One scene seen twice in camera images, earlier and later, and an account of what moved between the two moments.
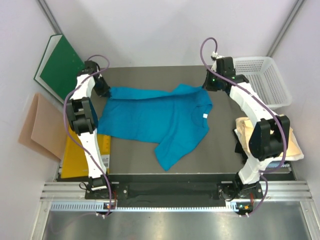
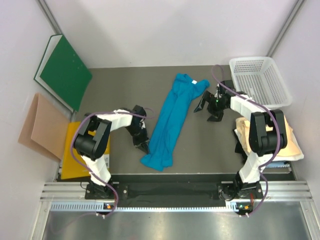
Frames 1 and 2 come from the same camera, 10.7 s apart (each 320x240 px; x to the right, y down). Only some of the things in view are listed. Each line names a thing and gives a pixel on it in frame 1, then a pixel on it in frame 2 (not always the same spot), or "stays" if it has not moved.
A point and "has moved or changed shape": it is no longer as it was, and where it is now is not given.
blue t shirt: (174, 120) has moved or changed shape
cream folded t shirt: (242, 131) stays
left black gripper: (104, 92) -> (145, 137)
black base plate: (169, 187) stays
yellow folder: (74, 164) stays
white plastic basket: (264, 76) stays
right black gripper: (206, 85) -> (217, 116)
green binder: (59, 67) stays
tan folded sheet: (45, 128) stays
